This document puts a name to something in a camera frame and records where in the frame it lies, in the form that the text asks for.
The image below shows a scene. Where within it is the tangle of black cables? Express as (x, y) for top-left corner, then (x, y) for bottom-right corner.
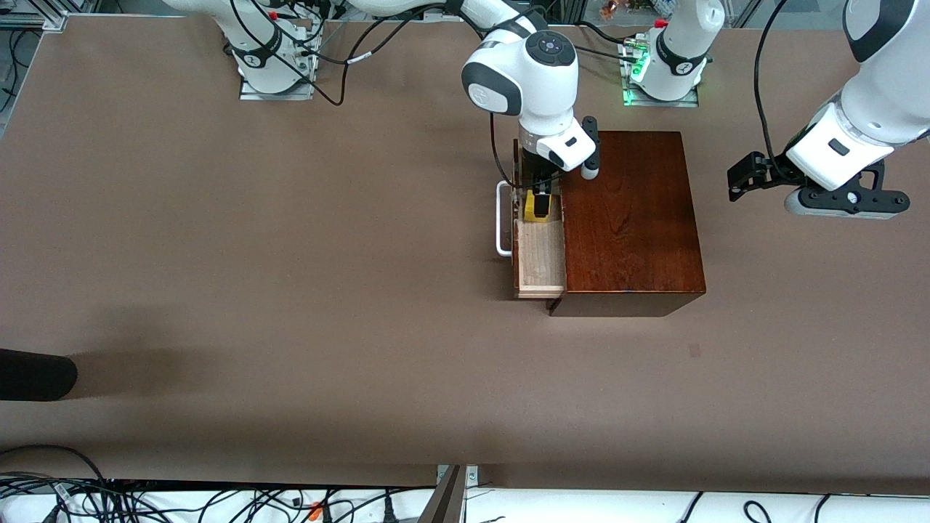
(0, 445), (437, 523)

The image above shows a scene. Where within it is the aluminium frame profile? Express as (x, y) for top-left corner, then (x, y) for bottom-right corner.
(0, 10), (70, 33)

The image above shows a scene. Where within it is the dark brown wooden cabinet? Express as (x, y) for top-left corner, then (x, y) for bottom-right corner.
(546, 131), (707, 318)

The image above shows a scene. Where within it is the black cylindrical object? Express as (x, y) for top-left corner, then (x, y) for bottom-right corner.
(0, 349), (78, 402)

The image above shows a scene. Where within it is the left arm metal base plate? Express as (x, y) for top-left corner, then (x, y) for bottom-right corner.
(621, 40), (700, 108)

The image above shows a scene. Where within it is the wooden drawer with white handle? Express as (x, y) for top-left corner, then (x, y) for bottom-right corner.
(496, 139), (567, 300)

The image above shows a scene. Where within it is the black cable lying on table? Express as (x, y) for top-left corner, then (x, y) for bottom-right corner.
(576, 20), (644, 62)

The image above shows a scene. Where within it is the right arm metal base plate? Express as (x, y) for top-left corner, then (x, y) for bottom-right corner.
(239, 29), (315, 102)

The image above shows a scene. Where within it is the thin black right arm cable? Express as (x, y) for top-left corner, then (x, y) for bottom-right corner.
(490, 109), (521, 192)

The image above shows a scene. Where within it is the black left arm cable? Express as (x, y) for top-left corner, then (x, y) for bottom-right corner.
(753, 0), (792, 181)

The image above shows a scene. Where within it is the brown table cover sheet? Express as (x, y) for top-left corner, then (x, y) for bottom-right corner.
(0, 15), (930, 489)

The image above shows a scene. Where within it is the grey metal bracket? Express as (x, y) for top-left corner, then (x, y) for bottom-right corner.
(418, 463), (480, 523)

